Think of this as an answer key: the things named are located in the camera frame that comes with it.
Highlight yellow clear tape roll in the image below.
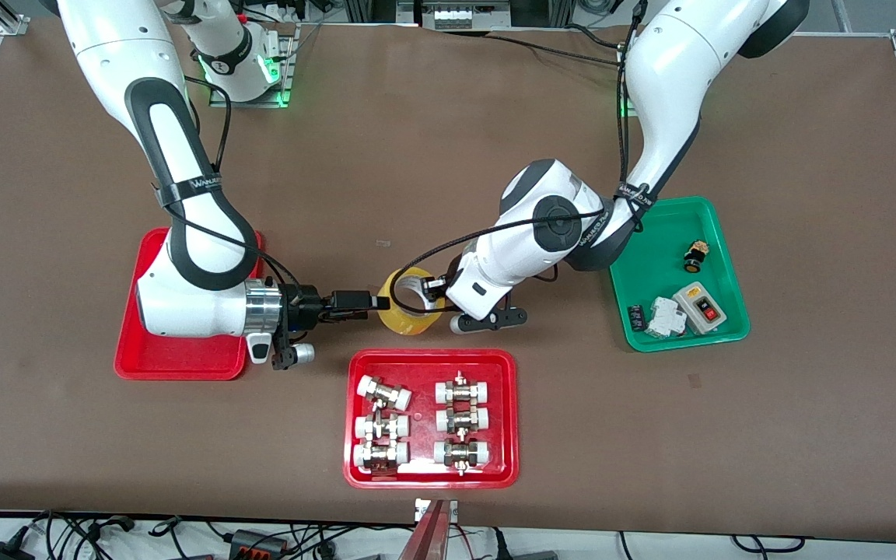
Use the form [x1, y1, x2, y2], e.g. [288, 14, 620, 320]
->
[380, 267, 446, 337]

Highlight empty red plastic tray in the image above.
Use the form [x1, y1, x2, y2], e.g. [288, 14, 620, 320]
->
[114, 227, 266, 382]

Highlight red tray with fittings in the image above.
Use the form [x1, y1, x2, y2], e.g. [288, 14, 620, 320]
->
[343, 348, 520, 490]

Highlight green plastic tray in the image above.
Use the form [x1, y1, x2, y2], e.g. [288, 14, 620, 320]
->
[609, 196, 751, 354]

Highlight white-capped metal pipe fitting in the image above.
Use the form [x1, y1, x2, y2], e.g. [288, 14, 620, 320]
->
[435, 404, 492, 435]
[435, 372, 492, 405]
[354, 412, 411, 443]
[352, 440, 410, 474]
[357, 375, 413, 411]
[433, 437, 492, 475]

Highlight white circuit breaker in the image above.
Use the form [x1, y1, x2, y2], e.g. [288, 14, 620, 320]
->
[645, 296, 689, 340]

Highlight red pole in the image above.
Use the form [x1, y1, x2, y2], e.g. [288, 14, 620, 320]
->
[397, 499, 450, 560]

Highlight black orange connector box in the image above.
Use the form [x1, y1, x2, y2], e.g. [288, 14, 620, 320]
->
[229, 529, 287, 558]

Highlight white power strip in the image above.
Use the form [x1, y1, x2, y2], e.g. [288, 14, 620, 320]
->
[420, 0, 513, 32]

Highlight grey switch box red button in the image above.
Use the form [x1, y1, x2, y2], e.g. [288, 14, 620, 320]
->
[674, 284, 731, 338]

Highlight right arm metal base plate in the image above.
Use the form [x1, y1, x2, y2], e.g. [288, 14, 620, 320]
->
[209, 23, 293, 108]

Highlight black table cable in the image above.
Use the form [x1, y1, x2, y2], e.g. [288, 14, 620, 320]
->
[487, 33, 628, 68]

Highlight aluminium frame profile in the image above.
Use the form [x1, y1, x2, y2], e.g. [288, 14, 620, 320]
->
[343, 0, 398, 24]

